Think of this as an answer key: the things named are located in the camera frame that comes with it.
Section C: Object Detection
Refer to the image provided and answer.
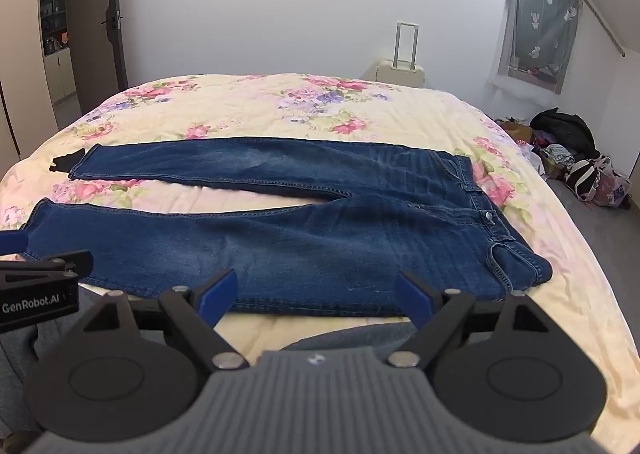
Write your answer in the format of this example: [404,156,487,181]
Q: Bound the person's grey trousers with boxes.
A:
[0,290,421,437]

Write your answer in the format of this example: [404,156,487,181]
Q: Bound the brown door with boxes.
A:
[67,0,130,117]

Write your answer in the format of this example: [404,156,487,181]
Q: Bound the pile of clothes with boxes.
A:
[495,116,576,179]

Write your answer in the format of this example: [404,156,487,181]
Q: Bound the floral bed quilt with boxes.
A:
[0,72,640,445]

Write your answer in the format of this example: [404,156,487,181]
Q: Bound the cream suitcase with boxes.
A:
[367,21,428,87]

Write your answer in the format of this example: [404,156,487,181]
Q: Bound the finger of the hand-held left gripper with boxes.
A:
[0,231,30,255]
[0,250,94,285]

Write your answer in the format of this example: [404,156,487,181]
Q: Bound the blue denim pants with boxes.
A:
[20,136,553,319]

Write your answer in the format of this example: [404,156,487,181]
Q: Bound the pink bag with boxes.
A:
[592,156,633,209]

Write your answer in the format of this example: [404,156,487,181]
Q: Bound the beige wardrobe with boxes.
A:
[0,0,58,159]

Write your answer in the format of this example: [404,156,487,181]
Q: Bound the black and white striped bag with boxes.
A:
[565,159,608,202]

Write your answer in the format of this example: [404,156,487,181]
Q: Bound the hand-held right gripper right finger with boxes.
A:
[386,270,566,371]

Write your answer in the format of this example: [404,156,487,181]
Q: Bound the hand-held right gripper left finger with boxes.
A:
[75,268,250,371]

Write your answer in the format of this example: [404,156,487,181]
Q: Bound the small dark cloth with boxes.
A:
[48,150,87,173]

